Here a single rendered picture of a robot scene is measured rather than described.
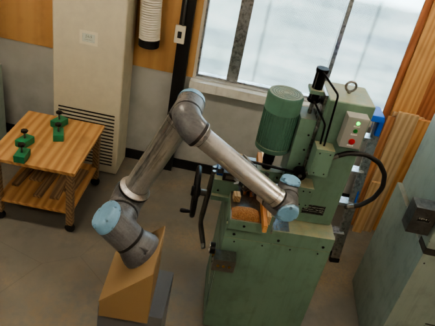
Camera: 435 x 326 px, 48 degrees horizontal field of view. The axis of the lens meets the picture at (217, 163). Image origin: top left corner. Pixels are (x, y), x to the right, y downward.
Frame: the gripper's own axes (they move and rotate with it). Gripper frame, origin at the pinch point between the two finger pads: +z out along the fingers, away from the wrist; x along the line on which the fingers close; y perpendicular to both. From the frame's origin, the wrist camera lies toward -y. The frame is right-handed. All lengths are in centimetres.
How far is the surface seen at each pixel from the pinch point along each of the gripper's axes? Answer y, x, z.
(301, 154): -25.2, -12.9, -14.4
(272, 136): -10.9, -18.5, -3.5
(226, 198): -2.4, 22.9, 1.6
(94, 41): -6, 13, 164
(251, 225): 2.2, 19.6, -22.0
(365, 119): -31, -45, -32
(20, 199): 54, 108, 121
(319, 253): -36, 33, -44
